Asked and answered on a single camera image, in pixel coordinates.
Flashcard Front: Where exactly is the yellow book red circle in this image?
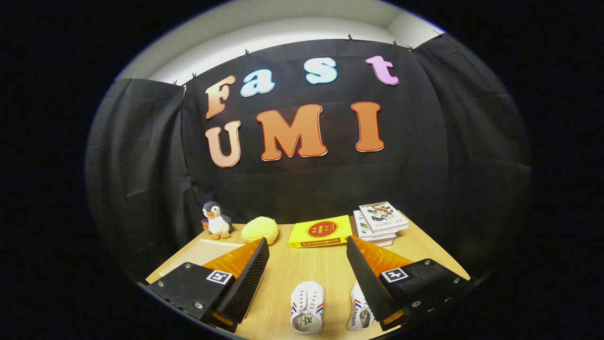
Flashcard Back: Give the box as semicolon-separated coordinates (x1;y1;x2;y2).
287;215;353;248

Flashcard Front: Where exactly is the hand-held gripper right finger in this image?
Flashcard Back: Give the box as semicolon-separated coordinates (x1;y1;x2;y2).
346;235;473;331

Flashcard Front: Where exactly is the white canvas shoe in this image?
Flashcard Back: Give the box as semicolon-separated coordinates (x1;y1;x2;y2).
290;281;325;335
348;281;378;331

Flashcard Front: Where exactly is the penguin plush toy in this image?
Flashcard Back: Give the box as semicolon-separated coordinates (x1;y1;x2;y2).
201;201;233;240

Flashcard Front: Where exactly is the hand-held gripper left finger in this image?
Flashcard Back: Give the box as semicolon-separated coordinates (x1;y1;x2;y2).
146;236;270;333

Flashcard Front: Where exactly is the cream fabric storage box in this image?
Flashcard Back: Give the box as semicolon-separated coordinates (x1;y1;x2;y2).
146;238;246;284

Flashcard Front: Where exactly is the yellow round plush bun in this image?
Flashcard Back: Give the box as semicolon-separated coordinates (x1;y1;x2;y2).
241;216;279;245

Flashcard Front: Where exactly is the black backdrop cloth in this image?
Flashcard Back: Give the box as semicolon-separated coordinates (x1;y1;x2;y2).
85;34;533;284

